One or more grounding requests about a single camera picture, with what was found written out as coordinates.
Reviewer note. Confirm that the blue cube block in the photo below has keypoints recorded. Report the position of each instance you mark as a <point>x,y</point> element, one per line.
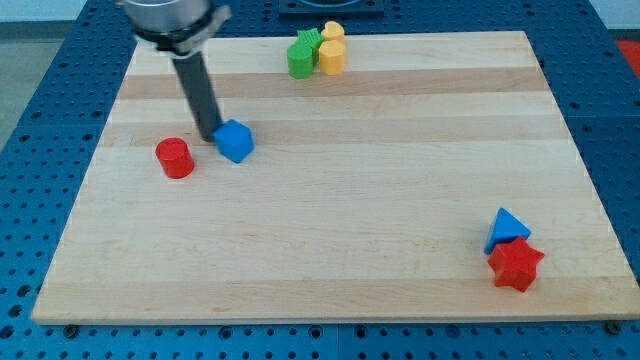
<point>234,141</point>

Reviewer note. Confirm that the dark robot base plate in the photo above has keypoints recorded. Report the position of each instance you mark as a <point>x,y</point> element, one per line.
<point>330,7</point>

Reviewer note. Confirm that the yellow heart block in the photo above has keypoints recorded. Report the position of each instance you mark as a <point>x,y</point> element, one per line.
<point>333,31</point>

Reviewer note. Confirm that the wooden board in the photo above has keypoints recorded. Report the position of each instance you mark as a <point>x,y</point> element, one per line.
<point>368,196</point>

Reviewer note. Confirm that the green cylinder block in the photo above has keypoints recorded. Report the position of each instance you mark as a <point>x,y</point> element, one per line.
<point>300,61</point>

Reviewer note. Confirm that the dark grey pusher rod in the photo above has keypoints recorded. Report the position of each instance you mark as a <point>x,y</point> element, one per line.
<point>194,78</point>

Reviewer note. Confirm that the yellow hexagon block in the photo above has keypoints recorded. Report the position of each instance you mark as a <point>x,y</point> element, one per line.
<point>332,57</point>

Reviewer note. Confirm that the red cylinder block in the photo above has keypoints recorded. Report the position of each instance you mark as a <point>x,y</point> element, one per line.
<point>175,158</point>

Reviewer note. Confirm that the red star block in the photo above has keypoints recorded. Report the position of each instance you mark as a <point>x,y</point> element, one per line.
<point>515,264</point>

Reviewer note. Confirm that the green star block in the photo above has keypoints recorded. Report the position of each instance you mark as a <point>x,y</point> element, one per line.
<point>313,39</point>

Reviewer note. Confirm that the blue triangle block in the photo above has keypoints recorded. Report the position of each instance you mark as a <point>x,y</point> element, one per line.
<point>504,229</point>

